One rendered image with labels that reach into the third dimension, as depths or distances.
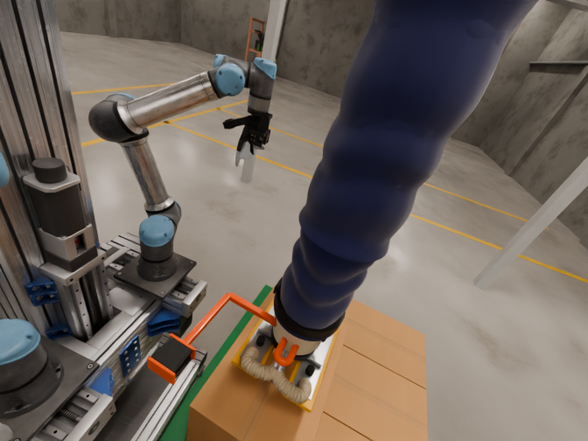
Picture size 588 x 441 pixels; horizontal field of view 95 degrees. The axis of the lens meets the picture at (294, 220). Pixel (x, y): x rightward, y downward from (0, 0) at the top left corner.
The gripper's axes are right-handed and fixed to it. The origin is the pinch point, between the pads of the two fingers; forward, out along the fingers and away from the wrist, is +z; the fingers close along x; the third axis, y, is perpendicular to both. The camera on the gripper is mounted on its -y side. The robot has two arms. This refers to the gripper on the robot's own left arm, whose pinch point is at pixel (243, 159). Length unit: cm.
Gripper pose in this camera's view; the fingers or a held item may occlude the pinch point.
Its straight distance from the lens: 109.6
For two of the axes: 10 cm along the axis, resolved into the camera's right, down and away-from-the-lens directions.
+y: 9.2, 3.7, -1.0
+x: 2.8, -4.8, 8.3
